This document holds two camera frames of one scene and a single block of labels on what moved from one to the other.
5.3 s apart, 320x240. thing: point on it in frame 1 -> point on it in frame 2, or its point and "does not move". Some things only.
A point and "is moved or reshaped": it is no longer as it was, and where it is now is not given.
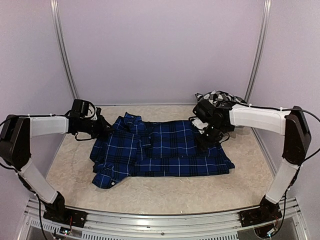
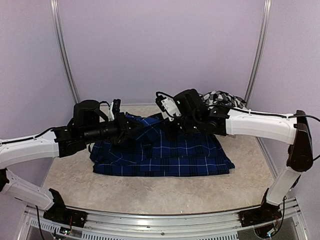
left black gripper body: [96, 129] -> [118, 131]
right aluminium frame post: [265, 20] does not move
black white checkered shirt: [215, 97] does not move
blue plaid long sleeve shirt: [134, 147] is moved or reshaped
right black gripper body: [214, 135] -> [174, 132]
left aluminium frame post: [59, 37] does not move
